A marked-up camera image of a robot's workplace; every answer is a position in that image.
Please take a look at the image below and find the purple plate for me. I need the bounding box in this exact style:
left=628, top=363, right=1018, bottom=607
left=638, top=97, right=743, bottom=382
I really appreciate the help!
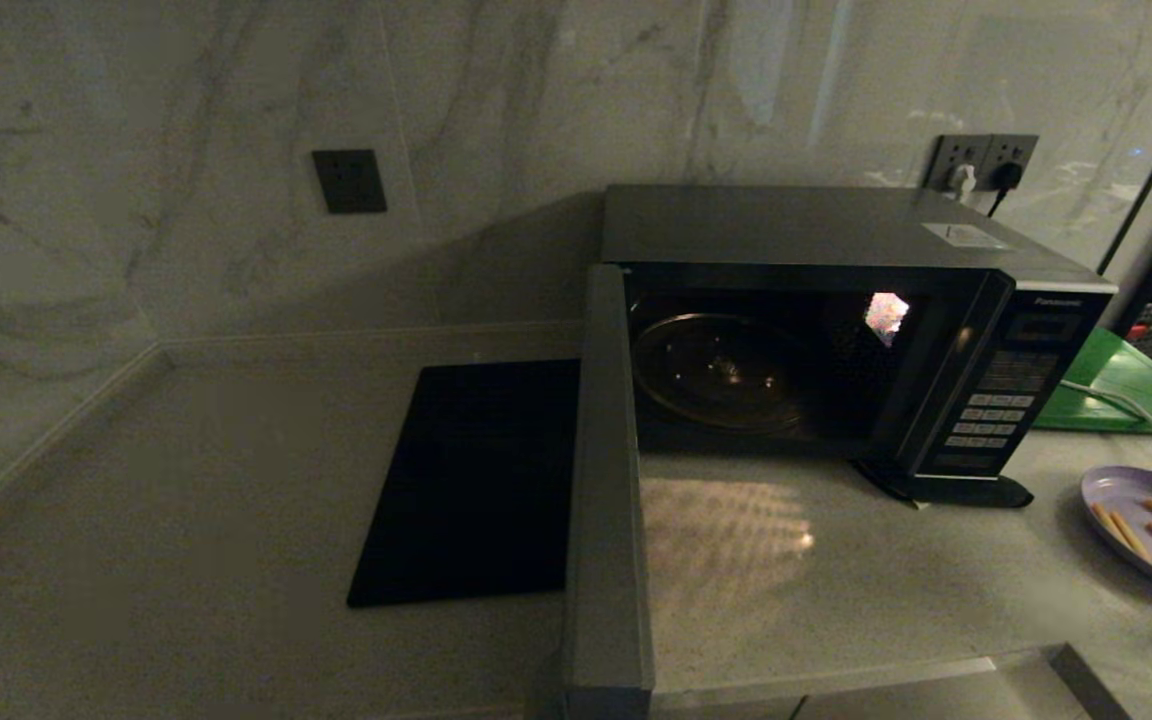
left=1081, top=465, right=1152, bottom=603

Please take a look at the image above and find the white power cable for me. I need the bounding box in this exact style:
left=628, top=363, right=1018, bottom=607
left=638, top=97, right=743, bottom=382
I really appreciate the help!
left=1061, top=380, right=1152, bottom=461

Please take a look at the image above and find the black silver microwave oven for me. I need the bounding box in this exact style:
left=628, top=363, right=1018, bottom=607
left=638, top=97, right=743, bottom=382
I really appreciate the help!
left=591, top=183, right=1119, bottom=506

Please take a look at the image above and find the black glass microwave door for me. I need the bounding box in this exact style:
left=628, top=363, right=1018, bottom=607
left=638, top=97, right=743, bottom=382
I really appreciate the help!
left=562, top=263, right=657, bottom=720

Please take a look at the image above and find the black power plug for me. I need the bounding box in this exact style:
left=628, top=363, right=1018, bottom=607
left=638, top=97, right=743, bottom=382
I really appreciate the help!
left=986, top=163, right=1025, bottom=217

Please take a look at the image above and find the dark single wall socket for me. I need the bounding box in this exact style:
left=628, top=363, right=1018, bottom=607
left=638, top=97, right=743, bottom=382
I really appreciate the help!
left=312, top=149, right=389, bottom=214

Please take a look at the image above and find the green cutting board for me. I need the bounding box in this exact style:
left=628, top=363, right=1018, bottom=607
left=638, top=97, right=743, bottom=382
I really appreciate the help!
left=1033, top=328, right=1152, bottom=436

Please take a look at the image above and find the black induction cooktop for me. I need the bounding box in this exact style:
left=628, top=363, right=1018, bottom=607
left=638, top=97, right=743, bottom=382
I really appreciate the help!
left=347, top=358, right=585, bottom=608

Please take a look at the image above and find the black stand under microwave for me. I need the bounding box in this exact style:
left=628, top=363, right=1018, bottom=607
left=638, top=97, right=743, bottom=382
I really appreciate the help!
left=856, top=458, right=1035, bottom=509

